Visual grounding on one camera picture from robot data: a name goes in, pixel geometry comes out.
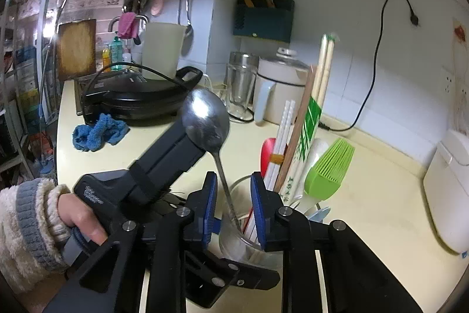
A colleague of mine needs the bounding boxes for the black power cable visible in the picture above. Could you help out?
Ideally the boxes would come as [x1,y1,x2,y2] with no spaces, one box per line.
[317,0,421,133]

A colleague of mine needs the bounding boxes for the white plastic pitcher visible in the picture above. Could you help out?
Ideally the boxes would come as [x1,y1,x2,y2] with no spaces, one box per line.
[142,22,186,79]

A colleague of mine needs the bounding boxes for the large beige plastic spoon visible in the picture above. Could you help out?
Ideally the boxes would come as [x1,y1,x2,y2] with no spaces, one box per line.
[293,138,329,203]

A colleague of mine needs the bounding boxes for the green silicone brush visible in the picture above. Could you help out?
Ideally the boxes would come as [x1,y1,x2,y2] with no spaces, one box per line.
[296,137,355,214]

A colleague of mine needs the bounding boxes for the beige electric kettle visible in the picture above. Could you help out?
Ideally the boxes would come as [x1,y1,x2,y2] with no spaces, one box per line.
[254,48,310,125]

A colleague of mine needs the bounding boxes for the white chopsticks pair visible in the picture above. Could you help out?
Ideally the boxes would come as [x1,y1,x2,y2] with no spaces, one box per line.
[243,100,296,244]

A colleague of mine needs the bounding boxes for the left hand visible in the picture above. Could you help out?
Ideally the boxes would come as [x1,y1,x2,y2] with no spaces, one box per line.
[57,193,108,246]

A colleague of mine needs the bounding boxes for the clear glass jar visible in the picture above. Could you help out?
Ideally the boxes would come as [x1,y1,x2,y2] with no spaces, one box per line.
[223,52,259,123]

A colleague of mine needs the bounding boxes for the blue cloth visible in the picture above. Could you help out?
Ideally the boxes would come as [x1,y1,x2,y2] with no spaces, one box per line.
[72,114,130,152]

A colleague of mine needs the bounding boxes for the clear drinking glass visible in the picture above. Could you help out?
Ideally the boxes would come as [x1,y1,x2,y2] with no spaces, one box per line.
[214,175,283,270]

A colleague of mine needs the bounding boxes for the left white knit sleeve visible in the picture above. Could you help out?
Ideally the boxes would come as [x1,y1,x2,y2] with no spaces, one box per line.
[1,178,70,294]

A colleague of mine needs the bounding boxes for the dark green knife holder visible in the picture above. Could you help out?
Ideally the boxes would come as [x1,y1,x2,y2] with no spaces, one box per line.
[233,0,295,43]

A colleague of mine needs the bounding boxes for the disposable chopsticks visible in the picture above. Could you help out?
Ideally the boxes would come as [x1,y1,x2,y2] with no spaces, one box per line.
[279,34,335,205]

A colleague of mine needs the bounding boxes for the red plastic spoon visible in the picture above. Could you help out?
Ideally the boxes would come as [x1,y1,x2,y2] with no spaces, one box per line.
[260,137,277,190]

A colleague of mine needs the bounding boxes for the wooden handled metal fork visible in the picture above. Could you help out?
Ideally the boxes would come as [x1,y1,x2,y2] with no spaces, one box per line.
[273,65,316,193]

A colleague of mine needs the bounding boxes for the long metal spoon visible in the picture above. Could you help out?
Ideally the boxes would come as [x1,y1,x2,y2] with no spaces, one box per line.
[181,88,241,230]

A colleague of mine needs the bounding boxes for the wooden cutting board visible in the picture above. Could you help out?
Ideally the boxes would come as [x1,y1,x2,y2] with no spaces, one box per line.
[57,19,96,81]

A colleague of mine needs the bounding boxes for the white wall socket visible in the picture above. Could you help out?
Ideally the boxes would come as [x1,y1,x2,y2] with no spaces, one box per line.
[437,67,468,106]

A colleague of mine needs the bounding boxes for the white rice cooker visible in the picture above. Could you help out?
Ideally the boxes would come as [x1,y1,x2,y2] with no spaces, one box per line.
[423,129,468,253]

